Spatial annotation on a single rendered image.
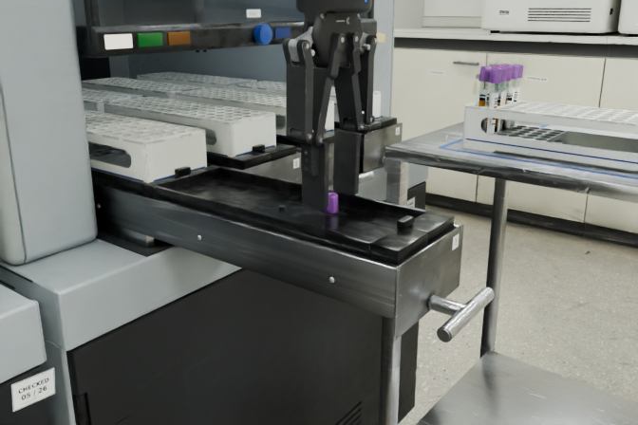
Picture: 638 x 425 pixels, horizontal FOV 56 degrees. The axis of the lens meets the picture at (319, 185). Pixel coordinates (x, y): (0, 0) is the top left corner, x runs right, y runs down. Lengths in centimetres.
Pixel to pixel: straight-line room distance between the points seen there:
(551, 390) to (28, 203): 103
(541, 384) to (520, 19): 191
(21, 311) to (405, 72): 270
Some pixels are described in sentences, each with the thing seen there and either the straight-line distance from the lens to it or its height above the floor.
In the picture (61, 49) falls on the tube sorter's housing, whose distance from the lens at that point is 75.
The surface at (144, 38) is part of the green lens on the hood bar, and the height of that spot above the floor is 98.
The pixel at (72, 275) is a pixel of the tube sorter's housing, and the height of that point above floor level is 73.
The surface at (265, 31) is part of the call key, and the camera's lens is 91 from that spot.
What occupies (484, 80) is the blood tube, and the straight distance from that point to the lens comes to 90.
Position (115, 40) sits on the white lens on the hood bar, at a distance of 75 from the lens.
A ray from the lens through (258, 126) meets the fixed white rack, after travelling 89.
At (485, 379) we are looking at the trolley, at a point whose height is 28.
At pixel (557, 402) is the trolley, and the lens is 133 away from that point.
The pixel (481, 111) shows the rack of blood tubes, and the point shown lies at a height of 88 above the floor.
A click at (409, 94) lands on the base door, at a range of 318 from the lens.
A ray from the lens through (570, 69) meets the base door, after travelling 288.
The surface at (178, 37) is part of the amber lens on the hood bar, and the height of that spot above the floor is 98.
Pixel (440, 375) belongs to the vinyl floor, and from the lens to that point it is 186.
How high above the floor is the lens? 102
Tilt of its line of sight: 16 degrees down
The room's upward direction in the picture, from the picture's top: straight up
